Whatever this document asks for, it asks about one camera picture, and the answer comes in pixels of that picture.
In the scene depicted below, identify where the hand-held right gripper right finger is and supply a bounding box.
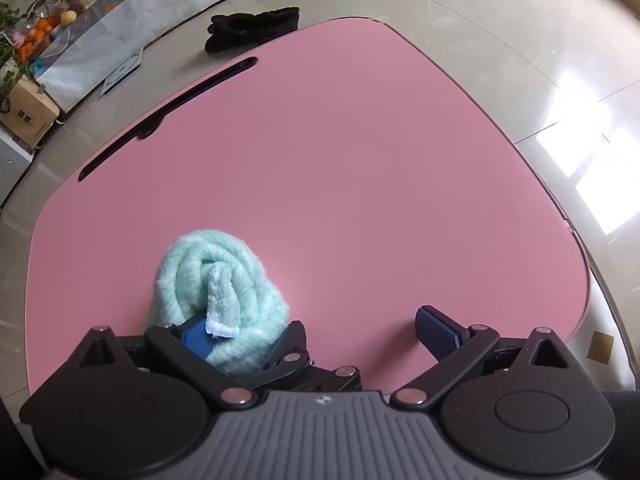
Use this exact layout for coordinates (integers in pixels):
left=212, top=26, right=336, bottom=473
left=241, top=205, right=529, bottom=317
left=390, top=305, right=588, bottom=406

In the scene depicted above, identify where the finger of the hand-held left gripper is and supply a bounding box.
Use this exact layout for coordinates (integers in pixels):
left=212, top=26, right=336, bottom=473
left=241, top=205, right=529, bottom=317
left=248, top=320, right=363, bottom=395

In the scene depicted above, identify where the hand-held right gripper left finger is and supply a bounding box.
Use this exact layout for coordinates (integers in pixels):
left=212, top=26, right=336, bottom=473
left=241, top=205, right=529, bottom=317
left=67, top=316, right=258, bottom=406

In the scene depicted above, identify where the mint green fluffy towel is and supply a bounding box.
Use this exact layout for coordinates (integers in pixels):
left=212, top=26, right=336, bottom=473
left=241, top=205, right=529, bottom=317
left=145, top=229, right=291, bottom=375

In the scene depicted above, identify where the pink lap desk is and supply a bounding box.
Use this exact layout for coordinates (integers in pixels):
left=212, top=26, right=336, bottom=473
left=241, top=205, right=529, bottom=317
left=24, top=16, right=593, bottom=396

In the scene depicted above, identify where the white chest freezer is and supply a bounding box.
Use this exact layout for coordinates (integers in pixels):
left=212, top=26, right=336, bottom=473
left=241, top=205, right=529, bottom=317
left=0, top=127, right=36, bottom=206

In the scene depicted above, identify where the white bathroom scale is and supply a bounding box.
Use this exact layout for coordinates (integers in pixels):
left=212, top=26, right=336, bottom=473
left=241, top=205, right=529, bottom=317
left=100, top=49, right=145, bottom=96

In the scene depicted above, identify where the brown cardboard box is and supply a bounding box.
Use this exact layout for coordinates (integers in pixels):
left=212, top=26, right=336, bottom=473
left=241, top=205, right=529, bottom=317
left=0, top=77, right=61, bottom=146

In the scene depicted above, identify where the black fuzzy slipper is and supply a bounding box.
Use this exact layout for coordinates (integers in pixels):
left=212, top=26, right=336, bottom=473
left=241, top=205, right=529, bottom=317
left=252, top=6, right=301, bottom=43
left=204, top=12, right=261, bottom=55

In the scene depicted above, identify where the cloth covered long table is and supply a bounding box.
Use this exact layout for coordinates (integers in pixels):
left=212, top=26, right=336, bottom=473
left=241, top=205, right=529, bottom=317
left=37, top=0, right=248, bottom=111

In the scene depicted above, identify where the trailing pothos plant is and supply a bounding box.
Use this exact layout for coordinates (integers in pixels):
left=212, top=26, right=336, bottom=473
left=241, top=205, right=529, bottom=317
left=0, top=2, right=38, bottom=106

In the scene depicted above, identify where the basket of oranges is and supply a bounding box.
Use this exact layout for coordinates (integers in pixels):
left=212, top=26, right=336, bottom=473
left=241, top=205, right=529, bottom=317
left=17, top=15, right=56, bottom=58

